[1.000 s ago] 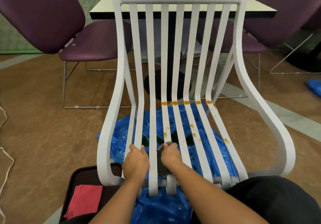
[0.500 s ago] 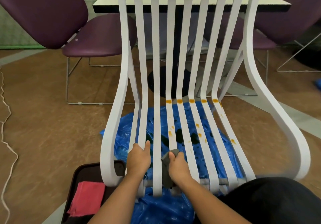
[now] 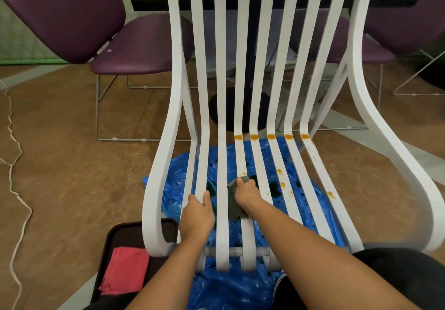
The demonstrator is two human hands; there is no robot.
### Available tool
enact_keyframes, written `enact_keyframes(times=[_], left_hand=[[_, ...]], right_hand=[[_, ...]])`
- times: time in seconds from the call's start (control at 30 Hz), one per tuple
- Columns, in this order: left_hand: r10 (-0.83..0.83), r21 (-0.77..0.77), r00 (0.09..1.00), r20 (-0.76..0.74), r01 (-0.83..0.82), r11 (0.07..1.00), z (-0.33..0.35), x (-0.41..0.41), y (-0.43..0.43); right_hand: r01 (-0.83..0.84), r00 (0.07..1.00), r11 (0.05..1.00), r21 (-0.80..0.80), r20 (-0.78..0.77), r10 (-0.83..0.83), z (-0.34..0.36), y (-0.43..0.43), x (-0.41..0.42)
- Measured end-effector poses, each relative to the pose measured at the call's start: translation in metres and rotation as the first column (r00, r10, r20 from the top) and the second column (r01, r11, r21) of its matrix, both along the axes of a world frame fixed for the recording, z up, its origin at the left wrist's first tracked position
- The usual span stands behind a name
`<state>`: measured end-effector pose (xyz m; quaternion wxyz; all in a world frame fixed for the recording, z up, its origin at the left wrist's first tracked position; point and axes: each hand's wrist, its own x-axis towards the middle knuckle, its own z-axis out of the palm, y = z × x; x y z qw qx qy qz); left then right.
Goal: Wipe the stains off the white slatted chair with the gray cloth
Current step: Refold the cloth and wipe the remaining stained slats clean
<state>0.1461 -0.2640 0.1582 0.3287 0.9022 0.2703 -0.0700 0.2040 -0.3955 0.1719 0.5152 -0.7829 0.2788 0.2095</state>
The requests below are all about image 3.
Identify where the person's right hand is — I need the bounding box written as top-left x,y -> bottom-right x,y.
235,178 -> 262,212

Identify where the person's left hand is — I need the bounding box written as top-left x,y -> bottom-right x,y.
178,191 -> 216,244

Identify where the grey cleaning cloth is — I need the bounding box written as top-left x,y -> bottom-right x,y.
227,177 -> 258,221

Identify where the white slatted chair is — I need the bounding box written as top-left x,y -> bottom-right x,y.
142,0 -> 445,273

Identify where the person's left forearm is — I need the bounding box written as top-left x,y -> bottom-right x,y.
125,236 -> 209,310

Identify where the person's right forearm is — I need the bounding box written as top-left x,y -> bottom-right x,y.
245,198 -> 421,310

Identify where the purple lounge chair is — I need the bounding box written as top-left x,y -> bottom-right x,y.
288,0 -> 445,132
0,0 -> 195,143

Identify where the blue plastic sheet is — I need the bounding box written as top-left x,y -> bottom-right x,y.
141,136 -> 347,310

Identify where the dark brown tray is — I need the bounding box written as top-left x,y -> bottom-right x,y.
89,218 -> 178,305

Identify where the pink cloth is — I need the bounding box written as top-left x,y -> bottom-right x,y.
98,246 -> 151,296

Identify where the black round table base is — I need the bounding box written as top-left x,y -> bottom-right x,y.
417,56 -> 445,91
208,85 -> 275,133

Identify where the white cord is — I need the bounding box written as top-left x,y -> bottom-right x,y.
0,80 -> 32,310

